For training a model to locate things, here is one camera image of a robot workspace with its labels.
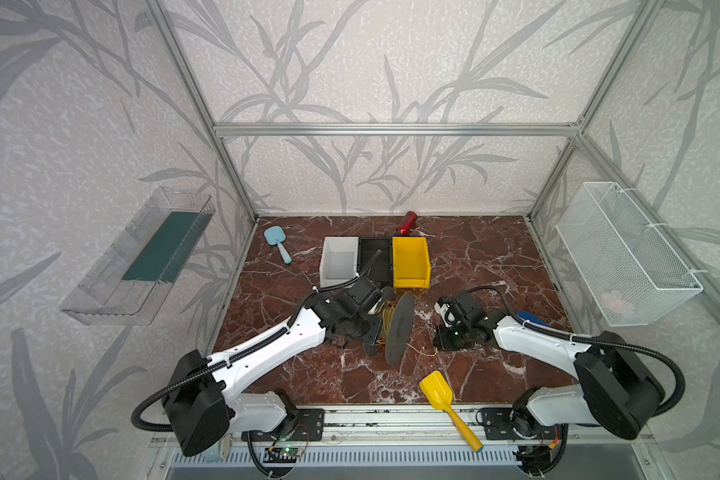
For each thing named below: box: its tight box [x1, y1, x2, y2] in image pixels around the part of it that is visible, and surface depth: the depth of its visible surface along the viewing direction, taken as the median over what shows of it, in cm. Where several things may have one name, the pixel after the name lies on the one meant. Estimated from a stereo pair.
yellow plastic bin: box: [392, 236, 431, 289], surface depth 104 cm
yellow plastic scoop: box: [419, 370, 484, 453], surface depth 80 cm
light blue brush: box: [264, 225, 293, 265], surface depth 115 cm
